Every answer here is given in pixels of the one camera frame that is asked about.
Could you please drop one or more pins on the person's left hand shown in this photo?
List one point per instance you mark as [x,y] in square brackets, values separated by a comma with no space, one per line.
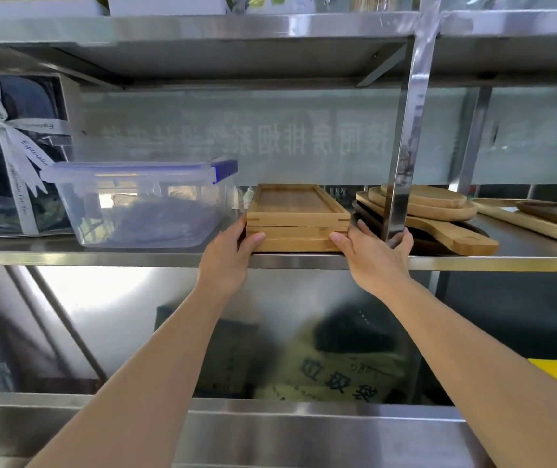
[222,260]

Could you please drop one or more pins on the person's right hand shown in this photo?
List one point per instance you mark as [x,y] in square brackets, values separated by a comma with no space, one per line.
[378,265]

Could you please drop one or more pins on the person's right thumb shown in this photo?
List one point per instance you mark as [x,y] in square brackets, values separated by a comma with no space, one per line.
[341,242]

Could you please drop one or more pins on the person's left thumb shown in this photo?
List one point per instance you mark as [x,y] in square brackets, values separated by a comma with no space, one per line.
[258,239]

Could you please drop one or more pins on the bamboo tray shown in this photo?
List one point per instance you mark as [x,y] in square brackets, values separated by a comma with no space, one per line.
[295,216]
[298,232]
[298,245]

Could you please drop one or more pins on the person's right forearm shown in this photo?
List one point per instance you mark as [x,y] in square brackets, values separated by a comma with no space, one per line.
[478,380]

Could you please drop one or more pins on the person's left forearm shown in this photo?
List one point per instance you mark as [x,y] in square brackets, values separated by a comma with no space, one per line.
[151,385]

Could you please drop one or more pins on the dark wooden plate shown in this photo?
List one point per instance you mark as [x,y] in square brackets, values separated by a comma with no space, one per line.
[368,224]

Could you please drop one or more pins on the small round wooden plate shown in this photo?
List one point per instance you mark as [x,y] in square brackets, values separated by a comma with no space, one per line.
[434,194]

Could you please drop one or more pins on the blue cloth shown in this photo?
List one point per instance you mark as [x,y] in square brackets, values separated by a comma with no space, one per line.
[151,224]

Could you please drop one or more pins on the oval wooden plate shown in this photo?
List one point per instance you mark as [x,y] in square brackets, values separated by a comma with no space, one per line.
[454,212]

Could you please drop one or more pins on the wooden paddle board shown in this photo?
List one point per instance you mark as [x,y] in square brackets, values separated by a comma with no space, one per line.
[459,238]

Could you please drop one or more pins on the clear plastic container blue clips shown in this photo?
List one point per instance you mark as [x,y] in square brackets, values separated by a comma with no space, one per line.
[137,190]

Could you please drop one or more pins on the long light wooden board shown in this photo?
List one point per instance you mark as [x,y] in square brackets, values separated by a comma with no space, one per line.
[527,224]

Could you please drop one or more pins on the stainless steel shelf rack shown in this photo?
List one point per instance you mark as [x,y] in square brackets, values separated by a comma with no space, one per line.
[259,31]

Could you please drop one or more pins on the white ribbon bow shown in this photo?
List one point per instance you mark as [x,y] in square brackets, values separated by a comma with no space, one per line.
[10,136]

